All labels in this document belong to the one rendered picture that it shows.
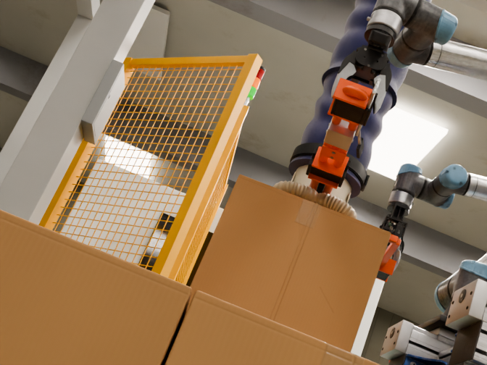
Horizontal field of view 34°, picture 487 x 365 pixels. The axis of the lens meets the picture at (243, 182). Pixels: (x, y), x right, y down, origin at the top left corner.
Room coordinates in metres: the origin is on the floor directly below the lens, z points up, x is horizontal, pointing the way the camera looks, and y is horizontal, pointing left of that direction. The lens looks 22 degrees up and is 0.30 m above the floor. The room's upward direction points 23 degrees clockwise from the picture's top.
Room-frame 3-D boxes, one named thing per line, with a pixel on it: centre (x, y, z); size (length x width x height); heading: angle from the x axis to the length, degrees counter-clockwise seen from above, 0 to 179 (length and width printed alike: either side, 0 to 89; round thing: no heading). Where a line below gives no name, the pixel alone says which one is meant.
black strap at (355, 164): (2.12, -0.22, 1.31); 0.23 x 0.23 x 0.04
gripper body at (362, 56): (1.55, -0.16, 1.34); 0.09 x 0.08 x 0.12; 175
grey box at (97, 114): (3.00, 0.65, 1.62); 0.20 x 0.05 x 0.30; 178
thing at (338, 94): (1.52, -0.15, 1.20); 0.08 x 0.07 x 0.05; 174
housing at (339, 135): (1.66, -0.17, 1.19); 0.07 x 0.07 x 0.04; 84
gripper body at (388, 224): (2.36, -0.50, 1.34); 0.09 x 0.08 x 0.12; 174
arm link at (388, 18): (1.54, -0.16, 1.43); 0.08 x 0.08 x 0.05
